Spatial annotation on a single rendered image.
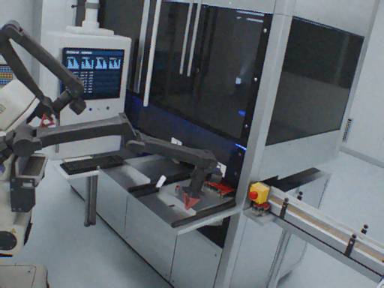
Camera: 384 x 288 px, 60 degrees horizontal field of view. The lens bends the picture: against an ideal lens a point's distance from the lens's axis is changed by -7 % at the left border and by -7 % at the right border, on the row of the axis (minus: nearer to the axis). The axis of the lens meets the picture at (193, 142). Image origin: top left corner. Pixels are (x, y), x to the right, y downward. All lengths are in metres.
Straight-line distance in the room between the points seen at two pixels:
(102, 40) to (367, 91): 4.88
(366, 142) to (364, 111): 0.53
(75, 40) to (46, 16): 4.29
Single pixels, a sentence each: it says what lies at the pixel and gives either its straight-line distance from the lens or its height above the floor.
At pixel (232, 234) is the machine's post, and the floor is 0.72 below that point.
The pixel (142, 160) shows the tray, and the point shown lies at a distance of 2.08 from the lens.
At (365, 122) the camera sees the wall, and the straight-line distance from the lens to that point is 6.29.
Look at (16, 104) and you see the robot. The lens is 1.42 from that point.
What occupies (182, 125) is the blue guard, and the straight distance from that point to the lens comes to 1.96.
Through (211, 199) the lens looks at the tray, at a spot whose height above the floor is 0.88.
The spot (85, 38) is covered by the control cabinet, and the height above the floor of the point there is 1.53.
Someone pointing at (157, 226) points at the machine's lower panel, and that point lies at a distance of 2.34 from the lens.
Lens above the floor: 1.72
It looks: 19 degrees down
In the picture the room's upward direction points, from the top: 9 degrees clockwise
